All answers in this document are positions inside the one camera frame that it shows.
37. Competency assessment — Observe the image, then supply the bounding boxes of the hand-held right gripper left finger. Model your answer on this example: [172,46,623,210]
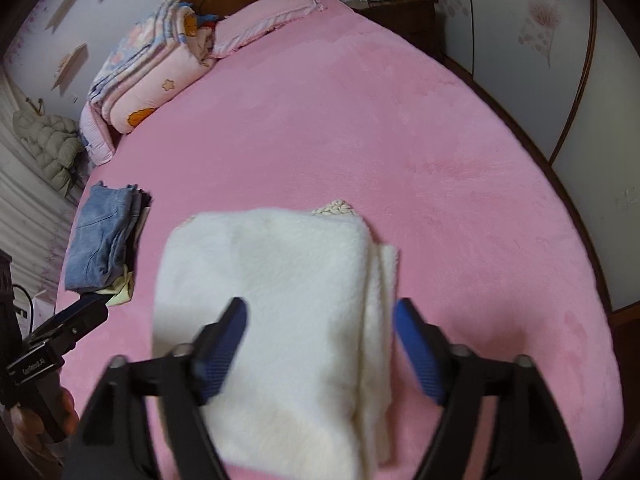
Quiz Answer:
[62,297,249,480]

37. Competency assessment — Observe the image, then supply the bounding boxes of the beige puffer jacket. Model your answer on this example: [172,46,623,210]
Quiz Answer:
[12,110,83,193]

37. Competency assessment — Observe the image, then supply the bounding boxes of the plain pink pillow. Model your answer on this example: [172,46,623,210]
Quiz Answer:
[79,102,121,166]

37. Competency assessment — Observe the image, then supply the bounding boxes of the pink embroidered pillow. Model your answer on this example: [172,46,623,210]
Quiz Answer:
[212,0,326,58]

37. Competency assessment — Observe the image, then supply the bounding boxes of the folded pink printed quilt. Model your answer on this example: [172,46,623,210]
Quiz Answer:
[87,0,221,135]

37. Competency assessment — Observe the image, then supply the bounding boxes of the black cable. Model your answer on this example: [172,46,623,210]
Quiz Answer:
[12,282,56,336]

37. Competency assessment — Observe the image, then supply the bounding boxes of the pink plush bed blanket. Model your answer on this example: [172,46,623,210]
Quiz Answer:
[52,0,626,480]

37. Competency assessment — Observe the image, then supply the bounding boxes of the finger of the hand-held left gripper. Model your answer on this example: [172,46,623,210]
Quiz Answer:
[47,305,110,358]
[30,292,108,343]

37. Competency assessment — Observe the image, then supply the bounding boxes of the person's left hand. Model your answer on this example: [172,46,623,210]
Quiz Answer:
[10,387,81,463]

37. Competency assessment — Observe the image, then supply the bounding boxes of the wooden bed frame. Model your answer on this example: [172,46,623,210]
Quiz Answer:
[440,55,640,326]

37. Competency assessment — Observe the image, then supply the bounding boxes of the white fluffy sweater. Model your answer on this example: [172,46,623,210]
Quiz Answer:
[151,200,401,476]

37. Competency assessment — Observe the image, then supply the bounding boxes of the folded blue jeans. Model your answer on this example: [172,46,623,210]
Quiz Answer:
[65,181,143,293]

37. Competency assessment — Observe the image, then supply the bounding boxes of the floral wardrobe door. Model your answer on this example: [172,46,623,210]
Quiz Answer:
[410,0,640,311]

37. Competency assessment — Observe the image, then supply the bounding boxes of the wooden wall shelf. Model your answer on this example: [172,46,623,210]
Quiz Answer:
[46,0,90,32]
[52,42,89,92]

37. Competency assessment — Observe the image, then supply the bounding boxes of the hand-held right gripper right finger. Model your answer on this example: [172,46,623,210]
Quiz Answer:
[393,298,583,480]

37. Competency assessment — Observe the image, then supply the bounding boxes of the wooden nightstand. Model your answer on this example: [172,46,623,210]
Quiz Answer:
[345,0,446,63]

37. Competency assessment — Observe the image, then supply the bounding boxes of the folded black garment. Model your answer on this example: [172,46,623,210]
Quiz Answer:
[131,190,153,261]

